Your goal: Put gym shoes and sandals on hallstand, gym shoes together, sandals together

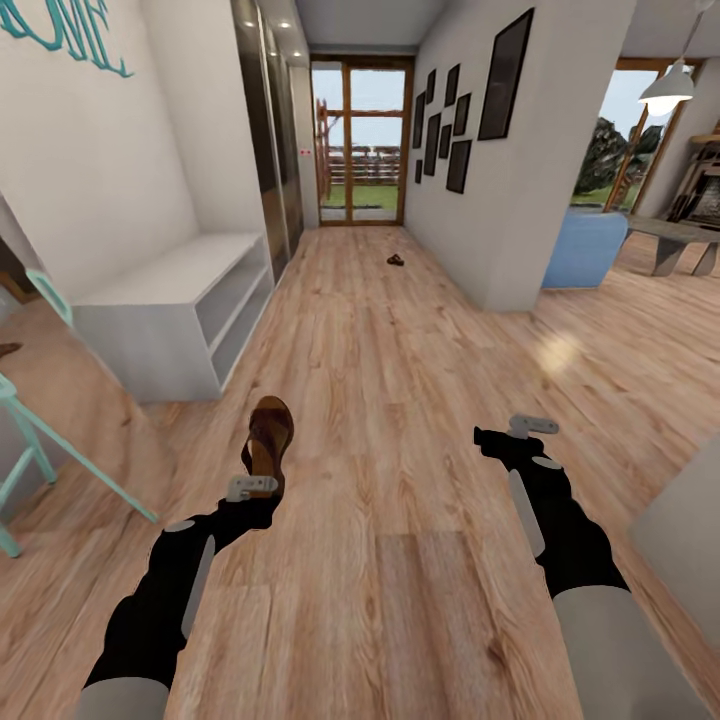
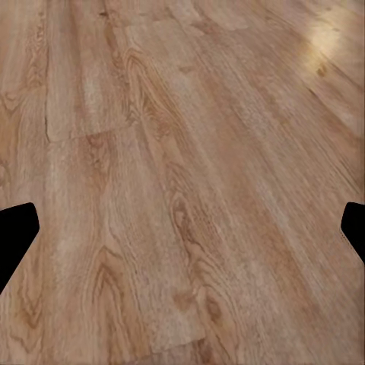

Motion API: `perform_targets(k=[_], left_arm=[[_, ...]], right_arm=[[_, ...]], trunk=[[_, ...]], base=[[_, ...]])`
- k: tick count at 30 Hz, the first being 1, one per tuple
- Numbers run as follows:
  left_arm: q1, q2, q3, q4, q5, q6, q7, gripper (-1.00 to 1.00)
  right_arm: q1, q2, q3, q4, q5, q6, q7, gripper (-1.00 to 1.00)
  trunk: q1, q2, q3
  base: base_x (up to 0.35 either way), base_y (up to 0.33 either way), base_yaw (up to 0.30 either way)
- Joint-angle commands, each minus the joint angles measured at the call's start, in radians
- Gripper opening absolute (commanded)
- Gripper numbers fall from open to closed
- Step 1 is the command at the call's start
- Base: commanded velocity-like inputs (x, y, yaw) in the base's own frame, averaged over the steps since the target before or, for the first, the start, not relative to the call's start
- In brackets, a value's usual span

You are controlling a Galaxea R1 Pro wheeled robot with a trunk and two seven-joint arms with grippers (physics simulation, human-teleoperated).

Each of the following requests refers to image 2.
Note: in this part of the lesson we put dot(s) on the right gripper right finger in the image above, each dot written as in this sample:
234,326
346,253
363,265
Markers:
353,226

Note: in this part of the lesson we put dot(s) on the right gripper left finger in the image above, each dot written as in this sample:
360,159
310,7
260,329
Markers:
19,225

